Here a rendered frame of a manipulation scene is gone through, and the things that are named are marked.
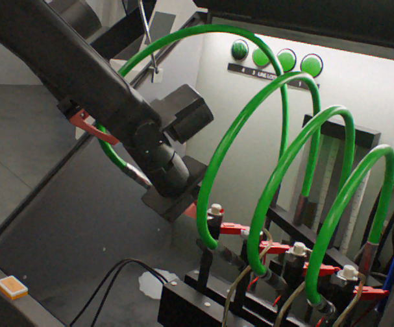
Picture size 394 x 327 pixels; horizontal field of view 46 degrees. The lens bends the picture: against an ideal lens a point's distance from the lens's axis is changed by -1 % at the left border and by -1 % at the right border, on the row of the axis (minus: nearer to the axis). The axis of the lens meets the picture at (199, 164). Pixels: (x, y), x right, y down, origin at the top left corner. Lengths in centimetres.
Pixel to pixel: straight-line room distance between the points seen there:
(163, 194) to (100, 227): 40
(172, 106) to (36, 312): 41
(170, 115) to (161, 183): 11
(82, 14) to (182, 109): 22
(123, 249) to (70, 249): 17
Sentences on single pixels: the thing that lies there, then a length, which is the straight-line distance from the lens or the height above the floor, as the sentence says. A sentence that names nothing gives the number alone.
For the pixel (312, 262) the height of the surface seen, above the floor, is 120.
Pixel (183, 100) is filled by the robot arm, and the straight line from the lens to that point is 64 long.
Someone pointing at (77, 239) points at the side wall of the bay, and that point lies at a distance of 104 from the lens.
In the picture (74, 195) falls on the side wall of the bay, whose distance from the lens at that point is 99.
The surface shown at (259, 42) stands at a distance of 83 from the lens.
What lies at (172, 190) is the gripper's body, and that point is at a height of 119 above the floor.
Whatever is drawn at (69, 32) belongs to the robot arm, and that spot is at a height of 141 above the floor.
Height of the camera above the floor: 144
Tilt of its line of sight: 18 degrees down
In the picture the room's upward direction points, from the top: 10 degrees clockwise
